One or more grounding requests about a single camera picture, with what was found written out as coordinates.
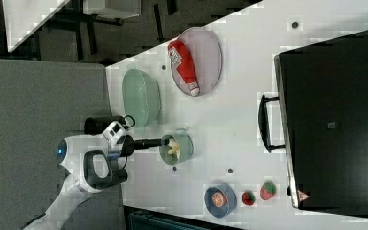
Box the yellow peeled banana toy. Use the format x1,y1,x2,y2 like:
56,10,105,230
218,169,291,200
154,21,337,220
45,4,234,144
168,138,180,158

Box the green mug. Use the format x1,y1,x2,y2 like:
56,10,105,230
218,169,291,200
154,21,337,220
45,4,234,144
159,128,194,165

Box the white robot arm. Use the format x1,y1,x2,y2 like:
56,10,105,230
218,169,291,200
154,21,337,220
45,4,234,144
21,134,168,230

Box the red ketchup bottle toy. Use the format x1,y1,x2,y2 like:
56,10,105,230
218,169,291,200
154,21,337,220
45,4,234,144
168,39,200,97

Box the small red strawberry toy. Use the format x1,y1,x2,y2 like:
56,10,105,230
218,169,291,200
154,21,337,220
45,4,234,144
242,191,256,206

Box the black toaster oven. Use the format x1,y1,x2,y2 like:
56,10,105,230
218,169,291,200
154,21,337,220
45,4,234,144
273,30,368,218

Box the blue bowl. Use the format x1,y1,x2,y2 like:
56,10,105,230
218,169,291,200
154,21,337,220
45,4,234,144
204,184,237,219

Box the orange slice toy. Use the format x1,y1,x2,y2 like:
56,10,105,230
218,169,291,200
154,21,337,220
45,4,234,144
212,192,227,207

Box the large red strawberry toy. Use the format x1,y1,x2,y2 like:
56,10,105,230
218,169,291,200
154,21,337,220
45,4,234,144
260,181,276,200

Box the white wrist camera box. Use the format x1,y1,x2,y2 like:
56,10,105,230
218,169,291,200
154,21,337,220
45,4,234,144
103,121,127,146

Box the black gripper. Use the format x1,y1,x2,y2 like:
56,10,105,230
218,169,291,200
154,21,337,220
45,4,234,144
121,135,161,157

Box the pink round plate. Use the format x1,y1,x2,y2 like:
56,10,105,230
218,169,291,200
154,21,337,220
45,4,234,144
171,27,222,97

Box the green perforated colander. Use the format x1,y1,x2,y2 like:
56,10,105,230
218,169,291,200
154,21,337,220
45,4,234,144
122,69,161,127

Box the black cylinder object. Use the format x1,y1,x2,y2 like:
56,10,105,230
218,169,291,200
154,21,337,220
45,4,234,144
84,116,126,135

